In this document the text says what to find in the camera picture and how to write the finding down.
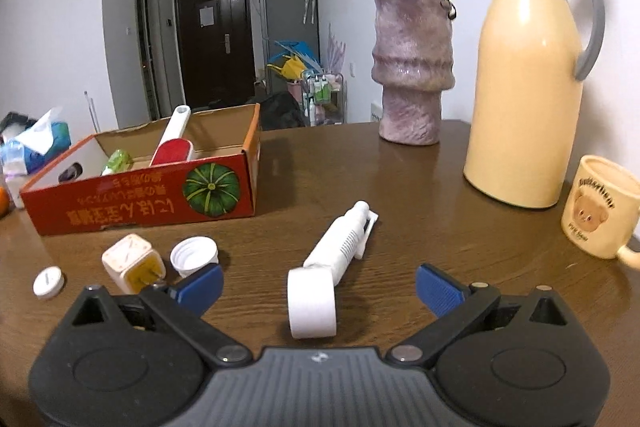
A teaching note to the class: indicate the yellow thermos jug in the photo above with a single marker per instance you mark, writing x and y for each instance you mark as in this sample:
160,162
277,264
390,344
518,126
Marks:
525,107

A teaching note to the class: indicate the paper note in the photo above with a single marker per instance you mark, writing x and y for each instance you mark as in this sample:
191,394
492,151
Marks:
207,17

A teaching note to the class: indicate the red cardboard box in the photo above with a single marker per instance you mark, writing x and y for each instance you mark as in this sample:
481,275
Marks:
125,207

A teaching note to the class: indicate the flat white cap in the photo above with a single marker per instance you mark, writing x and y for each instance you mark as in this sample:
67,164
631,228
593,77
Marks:
48,282

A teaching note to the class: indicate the pink fan decoration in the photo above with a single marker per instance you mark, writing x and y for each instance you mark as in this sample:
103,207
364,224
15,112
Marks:
336,49

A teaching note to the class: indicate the orange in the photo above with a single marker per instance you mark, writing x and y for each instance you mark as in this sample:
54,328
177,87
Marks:
3,201

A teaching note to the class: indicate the black device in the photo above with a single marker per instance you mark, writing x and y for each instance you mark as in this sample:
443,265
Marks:
17,121

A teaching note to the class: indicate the yellow bear mug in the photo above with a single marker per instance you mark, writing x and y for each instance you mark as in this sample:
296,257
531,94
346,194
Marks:
595,212

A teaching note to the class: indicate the grey refrigerator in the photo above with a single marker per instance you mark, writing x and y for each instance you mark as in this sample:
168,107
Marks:
285,22

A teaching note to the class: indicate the white plug adapter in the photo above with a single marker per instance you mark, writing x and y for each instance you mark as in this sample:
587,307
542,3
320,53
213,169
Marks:
127,259

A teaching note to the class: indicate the ribbed white cap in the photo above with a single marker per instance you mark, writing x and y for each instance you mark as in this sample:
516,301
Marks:
192,254

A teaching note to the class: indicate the white red lint brush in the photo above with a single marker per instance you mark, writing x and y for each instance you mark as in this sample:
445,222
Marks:
172,152

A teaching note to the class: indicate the blue and yellow bags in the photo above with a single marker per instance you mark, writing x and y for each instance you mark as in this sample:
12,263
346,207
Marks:
292,64

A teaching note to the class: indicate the side door frame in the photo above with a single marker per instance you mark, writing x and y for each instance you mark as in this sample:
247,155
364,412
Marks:
147,47

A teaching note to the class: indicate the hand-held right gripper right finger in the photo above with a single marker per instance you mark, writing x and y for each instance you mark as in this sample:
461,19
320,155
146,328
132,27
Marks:
440,289

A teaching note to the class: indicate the blue tissue pack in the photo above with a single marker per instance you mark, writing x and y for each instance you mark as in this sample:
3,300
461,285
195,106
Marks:
40,147

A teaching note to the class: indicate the dark wooden door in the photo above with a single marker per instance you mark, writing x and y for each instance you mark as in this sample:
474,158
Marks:
215,57

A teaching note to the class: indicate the black bag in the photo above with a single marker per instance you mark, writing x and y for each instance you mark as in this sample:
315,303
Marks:
282,112

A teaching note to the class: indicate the trolley cart with bottles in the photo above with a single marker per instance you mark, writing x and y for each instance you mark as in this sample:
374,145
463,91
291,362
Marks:
322,97

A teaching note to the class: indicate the white spray nozzle tube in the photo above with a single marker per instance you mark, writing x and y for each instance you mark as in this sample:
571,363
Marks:
312,302

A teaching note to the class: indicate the green clear bottle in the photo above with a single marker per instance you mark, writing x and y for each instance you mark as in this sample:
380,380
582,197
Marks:
119,162

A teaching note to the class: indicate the pink ceramic vase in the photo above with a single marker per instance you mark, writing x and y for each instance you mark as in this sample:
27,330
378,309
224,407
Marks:
412,72

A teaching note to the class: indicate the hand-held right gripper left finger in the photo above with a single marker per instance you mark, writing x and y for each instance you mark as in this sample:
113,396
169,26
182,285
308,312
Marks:
202,287

